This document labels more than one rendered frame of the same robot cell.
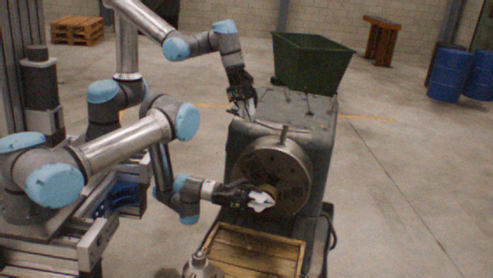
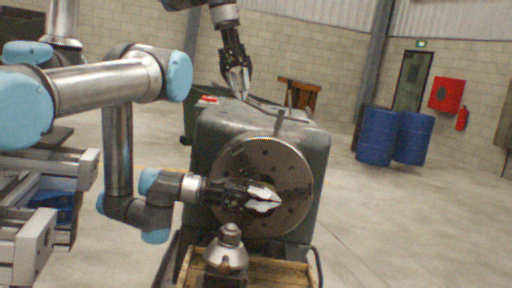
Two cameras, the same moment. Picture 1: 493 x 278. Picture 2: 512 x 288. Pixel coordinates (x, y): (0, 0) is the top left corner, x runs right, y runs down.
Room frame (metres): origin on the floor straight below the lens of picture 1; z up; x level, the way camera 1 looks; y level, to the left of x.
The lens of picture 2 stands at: (0.04, 0.26, 1.47)
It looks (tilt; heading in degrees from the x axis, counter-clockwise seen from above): 11 degrees down; 346
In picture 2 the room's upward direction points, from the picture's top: 10 degrees clockwise
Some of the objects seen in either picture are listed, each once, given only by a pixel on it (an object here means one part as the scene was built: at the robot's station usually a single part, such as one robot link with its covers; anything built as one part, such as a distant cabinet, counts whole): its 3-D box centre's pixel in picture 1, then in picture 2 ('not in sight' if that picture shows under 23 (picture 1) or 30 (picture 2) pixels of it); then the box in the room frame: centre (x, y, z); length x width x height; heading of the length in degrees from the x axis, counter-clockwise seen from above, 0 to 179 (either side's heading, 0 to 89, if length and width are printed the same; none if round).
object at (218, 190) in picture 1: (231, 196); (222, 195); (1.16, 0.04, 1.10); 0.12 x 0.09 x 0.08; 77
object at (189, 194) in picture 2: (210, 189); (192, 187); (1.19, 0.12, 1.10); 0.08 x 0.05 x 0.08; 167
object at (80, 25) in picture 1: (78, 30); not in sight; (8.49, 4.00, 0.22); 1.25 x 0.86 x 0.44; 8
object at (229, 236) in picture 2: (198, 257); (229, 233); (0.77, 0.09, 1.17); 0.04 x 0.04 x 0.03
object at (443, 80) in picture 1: (448, 75); (377, 136); (6.99, -3.48, 0.44); 0.59 x 0.59 x 0.88
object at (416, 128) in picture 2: (483, 75); (412, 138); (7.37, -4.35, 0.44); 0.59 x 0.59 x 0.88
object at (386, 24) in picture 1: (377, 40); (294, 102); (9.94, -2.90, 0.50); 1.61 x 0.44 x 1.00; 5
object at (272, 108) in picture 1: (283, 143); (253, 159); (1.76, -0.17, 1.06); 0.59 x 0.48 x 0.39; 169
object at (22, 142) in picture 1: (25, 158); not in sight; (0.88, 0.59, 1.33); 0.13 x 0.12 x 0.14; 54
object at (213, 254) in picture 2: (198, 267); (226, 250); (0.77, 0.09, 1.13); 0.08 x 0.08 x 0.03
